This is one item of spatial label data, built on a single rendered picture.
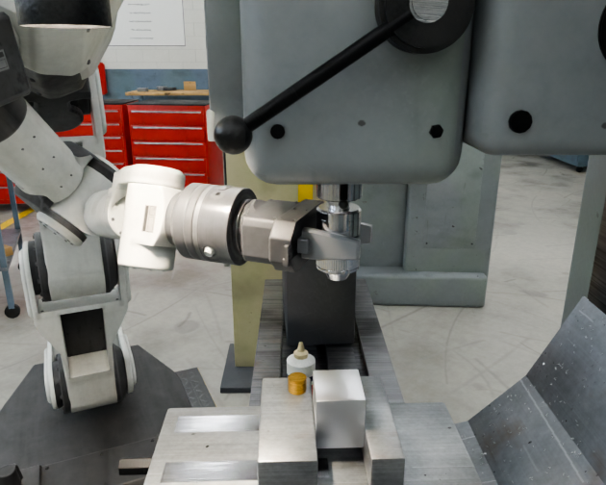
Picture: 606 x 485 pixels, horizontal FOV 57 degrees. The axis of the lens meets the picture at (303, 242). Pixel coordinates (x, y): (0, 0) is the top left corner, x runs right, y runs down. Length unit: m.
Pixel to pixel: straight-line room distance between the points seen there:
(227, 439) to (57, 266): 0.60
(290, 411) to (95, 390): 0.82
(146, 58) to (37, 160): 9.05
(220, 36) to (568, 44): 0.29
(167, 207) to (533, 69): 0.39
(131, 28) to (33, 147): 9.12
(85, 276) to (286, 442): 0.68
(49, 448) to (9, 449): 0.09
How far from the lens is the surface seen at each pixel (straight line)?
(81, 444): 1.45
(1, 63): 0.75
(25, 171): 0.83
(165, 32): 9.78
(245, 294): 2.51
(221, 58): 0.54
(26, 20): 0.51
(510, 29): 0.47
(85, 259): 1.16
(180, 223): 0.61
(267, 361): 0.95
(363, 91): 0.46
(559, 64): 0.48
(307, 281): 0.94
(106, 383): 1.39
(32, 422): 1.57
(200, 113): 5.09
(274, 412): 0.64
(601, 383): 0.80
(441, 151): 0.48
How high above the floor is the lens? 1.42
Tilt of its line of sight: 19 degrees down
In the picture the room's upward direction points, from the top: straight up
